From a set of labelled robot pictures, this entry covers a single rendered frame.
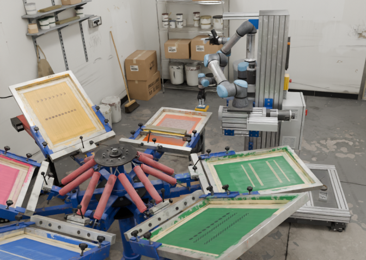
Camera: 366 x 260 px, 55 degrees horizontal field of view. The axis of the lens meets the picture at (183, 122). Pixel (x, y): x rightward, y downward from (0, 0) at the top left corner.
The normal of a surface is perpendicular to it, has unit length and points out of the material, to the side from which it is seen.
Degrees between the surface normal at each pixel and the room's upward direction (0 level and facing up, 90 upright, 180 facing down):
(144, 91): 90
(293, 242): 0
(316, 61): 90
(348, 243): 0
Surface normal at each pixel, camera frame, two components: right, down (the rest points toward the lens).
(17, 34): 0.94, 0.11
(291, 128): -0.20, 0.46
